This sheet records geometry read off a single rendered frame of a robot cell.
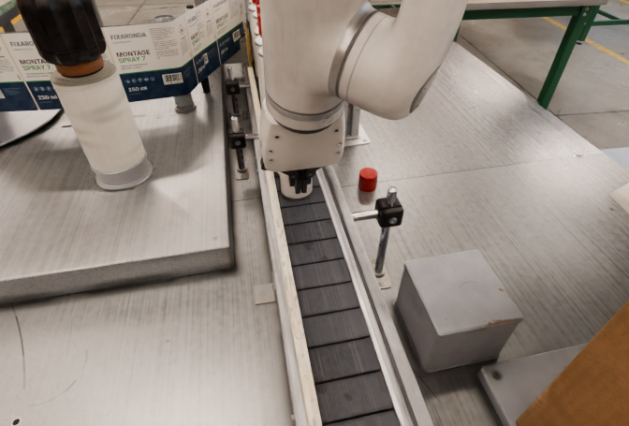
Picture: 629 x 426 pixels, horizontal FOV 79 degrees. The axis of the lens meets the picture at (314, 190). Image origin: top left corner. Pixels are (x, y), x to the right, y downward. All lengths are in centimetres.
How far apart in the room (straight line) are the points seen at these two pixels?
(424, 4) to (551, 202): 57
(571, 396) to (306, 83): 34
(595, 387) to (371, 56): 30
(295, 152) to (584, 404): 35
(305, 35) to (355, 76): 5
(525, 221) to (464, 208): 10
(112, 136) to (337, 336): 43
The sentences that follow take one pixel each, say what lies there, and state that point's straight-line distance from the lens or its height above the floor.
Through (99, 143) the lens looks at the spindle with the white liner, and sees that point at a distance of 65.
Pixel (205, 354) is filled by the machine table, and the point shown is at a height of 83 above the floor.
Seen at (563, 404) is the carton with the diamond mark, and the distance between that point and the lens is 43.
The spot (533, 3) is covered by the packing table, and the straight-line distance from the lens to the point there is 228.
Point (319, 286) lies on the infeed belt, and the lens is 50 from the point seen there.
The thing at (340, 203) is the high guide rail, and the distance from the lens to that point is 48.
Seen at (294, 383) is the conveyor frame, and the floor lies 88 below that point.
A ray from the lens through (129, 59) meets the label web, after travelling 84.
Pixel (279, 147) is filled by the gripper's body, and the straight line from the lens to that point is 44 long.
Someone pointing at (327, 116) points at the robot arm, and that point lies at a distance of 39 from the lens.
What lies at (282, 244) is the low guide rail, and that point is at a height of 92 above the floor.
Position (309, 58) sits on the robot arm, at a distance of 32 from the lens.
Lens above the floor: 129
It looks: 41 degrees down
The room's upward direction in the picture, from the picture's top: straight up
